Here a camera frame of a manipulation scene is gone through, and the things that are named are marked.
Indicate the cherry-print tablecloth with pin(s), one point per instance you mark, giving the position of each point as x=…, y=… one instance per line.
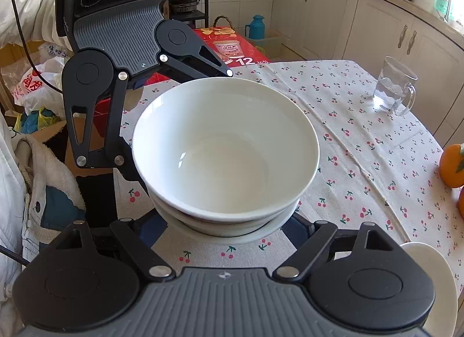
x=373, y=166

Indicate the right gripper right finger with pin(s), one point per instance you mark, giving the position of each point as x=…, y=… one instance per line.
x=312, y=241

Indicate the bumpy orange without leaf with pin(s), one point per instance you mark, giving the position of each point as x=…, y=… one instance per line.
x=460, y=203

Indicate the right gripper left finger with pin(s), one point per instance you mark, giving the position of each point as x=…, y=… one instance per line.
x=147, y=262

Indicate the red cardboard box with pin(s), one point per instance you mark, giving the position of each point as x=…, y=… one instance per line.
x=232, y=48

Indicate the white top bowl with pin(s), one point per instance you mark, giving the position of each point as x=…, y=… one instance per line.
x=225, y=149

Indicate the clear glass mug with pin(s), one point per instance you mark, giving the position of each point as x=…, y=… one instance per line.
x=395, y=89

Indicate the teal thermos jug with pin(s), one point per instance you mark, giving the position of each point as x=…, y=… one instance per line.
x=256, y=29

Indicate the white bowl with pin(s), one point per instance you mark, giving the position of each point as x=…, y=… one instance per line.
x=225, y=149
x=222, y=233

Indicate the white deep fruit-pattern plate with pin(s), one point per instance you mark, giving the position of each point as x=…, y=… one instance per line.
x=443, y=315

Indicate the orange with green leaf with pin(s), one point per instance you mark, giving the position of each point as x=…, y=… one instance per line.
x=451, y=166

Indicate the left forearm white sleeve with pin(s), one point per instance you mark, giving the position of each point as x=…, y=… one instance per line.
x=38, y=22

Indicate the white plastic bag red print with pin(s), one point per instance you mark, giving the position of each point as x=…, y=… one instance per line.
x=35, y=90

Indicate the white kitchen cabinets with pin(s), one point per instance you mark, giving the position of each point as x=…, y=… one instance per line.
x=368, y=31

